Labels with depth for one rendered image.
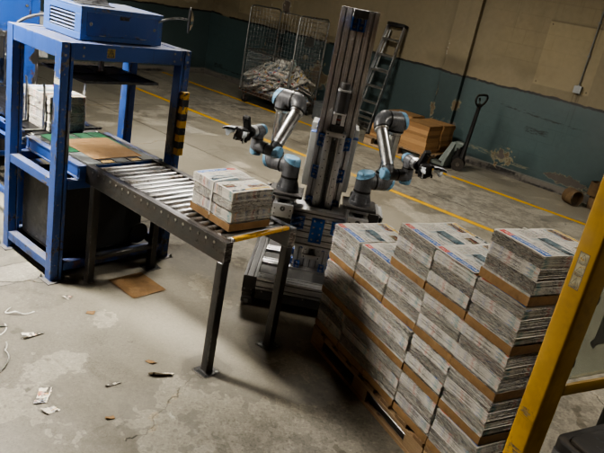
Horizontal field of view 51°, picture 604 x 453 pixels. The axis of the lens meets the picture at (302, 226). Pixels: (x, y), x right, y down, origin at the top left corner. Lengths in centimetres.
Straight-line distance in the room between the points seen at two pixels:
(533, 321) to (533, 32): 779
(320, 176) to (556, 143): 623
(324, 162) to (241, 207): 102
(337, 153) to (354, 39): 73
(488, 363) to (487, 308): 24
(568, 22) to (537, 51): 56
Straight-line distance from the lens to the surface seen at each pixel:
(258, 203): 345
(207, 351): 358
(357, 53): 421
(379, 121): 408
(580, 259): 228
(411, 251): 321
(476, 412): 297
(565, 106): 1000
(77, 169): 426
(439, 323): 308
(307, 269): 456
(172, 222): 359
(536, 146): 1015
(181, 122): 455
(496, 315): 280
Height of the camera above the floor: 206
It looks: 20 degrees down
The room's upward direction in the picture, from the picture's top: 11 degrees clockwise
